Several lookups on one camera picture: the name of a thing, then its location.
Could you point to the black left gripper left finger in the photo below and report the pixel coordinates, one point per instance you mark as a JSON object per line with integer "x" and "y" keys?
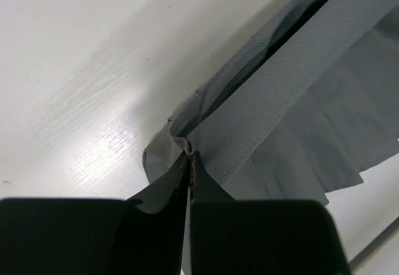
{"x": 140, "y": 235}

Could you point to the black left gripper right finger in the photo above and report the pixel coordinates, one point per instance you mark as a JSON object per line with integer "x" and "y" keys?
{"x": 228, "y": 236}

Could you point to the grey pleated skirt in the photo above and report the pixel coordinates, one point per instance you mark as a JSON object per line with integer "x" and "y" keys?
{"x": 306, "y": 105}

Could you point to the white aluminium table rail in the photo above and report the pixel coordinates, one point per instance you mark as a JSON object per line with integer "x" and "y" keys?
{"x": 372, "y": 248}

